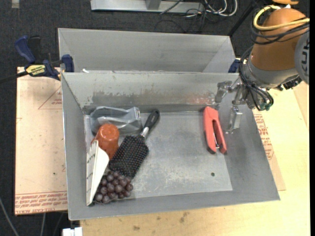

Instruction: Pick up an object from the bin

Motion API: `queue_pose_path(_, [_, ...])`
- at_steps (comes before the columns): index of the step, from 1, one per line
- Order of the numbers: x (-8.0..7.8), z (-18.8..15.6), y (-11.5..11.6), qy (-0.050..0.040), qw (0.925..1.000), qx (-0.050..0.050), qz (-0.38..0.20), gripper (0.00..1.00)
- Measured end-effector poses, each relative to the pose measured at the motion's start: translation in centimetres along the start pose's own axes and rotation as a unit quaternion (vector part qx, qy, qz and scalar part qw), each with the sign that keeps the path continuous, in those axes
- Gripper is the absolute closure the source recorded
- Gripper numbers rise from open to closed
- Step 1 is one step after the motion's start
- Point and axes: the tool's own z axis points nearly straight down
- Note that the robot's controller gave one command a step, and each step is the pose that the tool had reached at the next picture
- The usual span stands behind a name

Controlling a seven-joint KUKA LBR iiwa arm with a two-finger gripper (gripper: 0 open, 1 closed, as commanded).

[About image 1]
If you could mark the black cylinder on white bracket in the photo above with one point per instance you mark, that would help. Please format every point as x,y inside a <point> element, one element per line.
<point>292,83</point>

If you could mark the black hairbrush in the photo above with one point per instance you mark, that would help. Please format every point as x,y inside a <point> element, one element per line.
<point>130,154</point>

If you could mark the red stapler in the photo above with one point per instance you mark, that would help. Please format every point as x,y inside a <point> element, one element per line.
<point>211,124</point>

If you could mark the brown cardboard board, red print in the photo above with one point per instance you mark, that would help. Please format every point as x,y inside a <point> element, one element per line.
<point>39,141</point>

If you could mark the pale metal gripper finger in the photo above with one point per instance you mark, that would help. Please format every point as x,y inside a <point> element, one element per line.
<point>235,118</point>
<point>224,87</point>

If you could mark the purple toy grapes bunch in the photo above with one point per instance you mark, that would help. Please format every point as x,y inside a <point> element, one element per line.
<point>114,187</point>

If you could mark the grey metal bin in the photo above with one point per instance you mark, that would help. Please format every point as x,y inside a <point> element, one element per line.
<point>182,141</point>

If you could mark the orange plastic cup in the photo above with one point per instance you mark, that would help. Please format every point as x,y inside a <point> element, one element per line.
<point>107,136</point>

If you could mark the grey plastic tool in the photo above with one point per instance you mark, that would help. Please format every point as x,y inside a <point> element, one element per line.
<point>118,118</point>

